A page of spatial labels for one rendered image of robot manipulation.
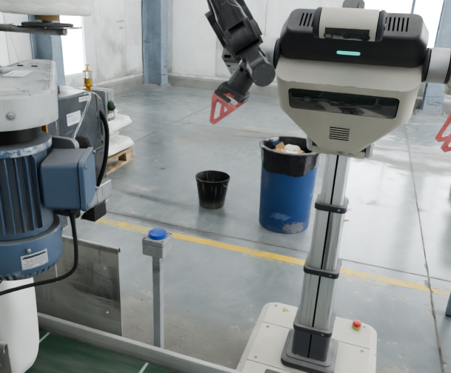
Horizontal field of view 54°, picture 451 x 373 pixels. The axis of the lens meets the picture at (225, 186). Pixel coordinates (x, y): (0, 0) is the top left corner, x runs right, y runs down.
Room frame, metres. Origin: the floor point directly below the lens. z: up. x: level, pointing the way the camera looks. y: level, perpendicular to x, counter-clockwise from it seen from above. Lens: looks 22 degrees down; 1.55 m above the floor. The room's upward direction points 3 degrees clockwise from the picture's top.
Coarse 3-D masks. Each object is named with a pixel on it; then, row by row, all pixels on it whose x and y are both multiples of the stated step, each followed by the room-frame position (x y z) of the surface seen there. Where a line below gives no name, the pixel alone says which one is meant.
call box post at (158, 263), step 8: (160, 264) 1.30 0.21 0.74; (160, 272) 1.30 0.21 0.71; (160, 280) 1.30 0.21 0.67; (160, 288) 1.30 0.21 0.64; (160, 296) 1.30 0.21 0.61; (160, 304) 1.30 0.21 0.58; (160, 312) 1.30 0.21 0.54; (160, 320) 1.30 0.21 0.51; (160, 328) 1.30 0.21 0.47; (160, 336) 1.30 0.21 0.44; (160, 344) 1.30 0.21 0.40
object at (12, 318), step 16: (0, 288) 1.11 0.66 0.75; (32, 288) 1.21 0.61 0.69; (0, 304) 1.11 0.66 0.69; (16, 304) 1.13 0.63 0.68; (32, 304) 1.19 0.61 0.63; (0, 320) 1.10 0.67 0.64; (16, 320) 1.12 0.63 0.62; (32, 320) 1.17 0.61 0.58; (0, 336) 1.10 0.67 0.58; (16, 336) 1.12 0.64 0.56; (32, 336) 1.17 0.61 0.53; (16, 352) 1.11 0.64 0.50; (32, 352) 1.16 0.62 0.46; (16, 368) 1.11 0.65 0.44
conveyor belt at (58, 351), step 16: (48, 336) 1.34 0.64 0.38; (48, 352) 1.25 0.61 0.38; (64, 352) 1.26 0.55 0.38; (80, 352) 1.26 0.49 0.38; (96, 352) 1.26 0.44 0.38; (112, 352) 1.27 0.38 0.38; (32, 368) 1.18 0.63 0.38; (48, 368) 1.18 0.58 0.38; (64, 368) 1.18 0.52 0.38; (80, 368) 1.19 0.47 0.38; (96, 368) 1.19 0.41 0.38; (112, 368) 1.19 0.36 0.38; (128, 368) 1.20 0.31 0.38; (144, 368) 1.20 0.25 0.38; (160, 368) 1.20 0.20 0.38
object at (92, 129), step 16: (64, 96) 1.08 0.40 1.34; (80, 96) 1.13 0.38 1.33; (96, 96) 1.20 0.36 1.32; (64, 112) 1.07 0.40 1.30; (96, 112) 1.19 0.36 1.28; (48, 128) 1.01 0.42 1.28; (64, 128) 1.06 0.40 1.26; (80, 128) 1.12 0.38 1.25; (96, 128) 1.19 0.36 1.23; (80, 144) 1.17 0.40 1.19; (96, 144) 1.18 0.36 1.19; (96, 160) 1.18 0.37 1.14; (96, 176) 1.18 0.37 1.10
